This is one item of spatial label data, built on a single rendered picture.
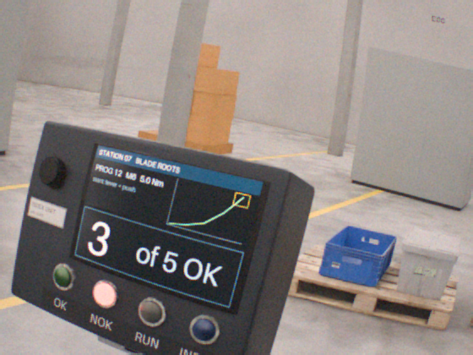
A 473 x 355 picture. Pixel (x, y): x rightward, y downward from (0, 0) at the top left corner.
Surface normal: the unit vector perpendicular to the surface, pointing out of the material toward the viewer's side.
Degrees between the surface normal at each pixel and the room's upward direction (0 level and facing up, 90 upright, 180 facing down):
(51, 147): 75
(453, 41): 90
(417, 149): 90
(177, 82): 90
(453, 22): 90
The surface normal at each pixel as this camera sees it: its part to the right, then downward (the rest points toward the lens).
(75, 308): -0.31, -0.14
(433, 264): -0.42, 0.19
